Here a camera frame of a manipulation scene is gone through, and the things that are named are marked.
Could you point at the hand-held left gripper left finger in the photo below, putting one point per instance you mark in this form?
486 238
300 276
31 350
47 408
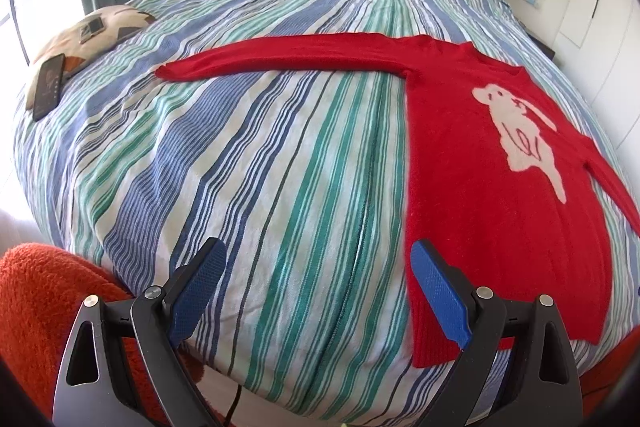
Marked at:
197 292

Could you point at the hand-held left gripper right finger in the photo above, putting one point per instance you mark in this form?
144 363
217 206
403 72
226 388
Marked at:
440 294

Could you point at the red sweater with white animal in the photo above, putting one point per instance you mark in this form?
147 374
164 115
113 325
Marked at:
475 187

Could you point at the striped bed sheet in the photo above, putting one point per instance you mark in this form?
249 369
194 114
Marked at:
250 157

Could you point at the orange fleece garment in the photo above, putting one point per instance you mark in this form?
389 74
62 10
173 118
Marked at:
35 287

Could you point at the black smartphone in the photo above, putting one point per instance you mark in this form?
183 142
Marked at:
47 87

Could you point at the small silver phone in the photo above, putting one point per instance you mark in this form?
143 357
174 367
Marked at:
92 29

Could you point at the patterned pillow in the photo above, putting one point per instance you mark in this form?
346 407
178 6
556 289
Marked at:
120 19

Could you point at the white wardrobe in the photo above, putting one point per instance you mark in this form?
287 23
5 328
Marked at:
600 7

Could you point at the window railing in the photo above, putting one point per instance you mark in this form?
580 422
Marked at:
17 7

